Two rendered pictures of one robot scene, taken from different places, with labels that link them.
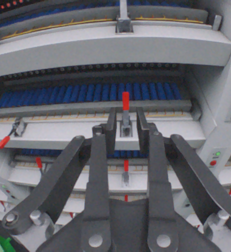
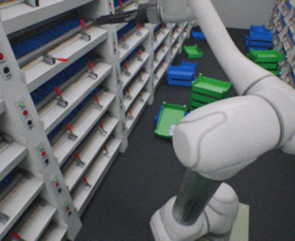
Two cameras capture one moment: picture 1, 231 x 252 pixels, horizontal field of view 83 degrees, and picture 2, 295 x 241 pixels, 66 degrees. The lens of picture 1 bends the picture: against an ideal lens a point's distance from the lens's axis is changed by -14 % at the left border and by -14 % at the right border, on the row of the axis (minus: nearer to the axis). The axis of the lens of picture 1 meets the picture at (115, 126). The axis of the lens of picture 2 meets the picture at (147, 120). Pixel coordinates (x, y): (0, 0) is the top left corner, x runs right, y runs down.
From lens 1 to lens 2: 100 cm
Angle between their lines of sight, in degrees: 58
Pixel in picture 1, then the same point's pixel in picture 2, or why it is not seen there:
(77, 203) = (78, 129)
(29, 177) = (54, 114)
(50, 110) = (52, 45)
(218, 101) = (105, 11)
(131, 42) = not seen: outside the picture
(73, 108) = (61, 38)
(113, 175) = (85, 79)
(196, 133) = (104, 30)
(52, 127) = (62, 52)
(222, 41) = not seen: outside the picture
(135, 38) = not seen: outside the picture
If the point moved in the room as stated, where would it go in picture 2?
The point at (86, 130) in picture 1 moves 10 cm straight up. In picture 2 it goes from (75, 46) to (70, 22)
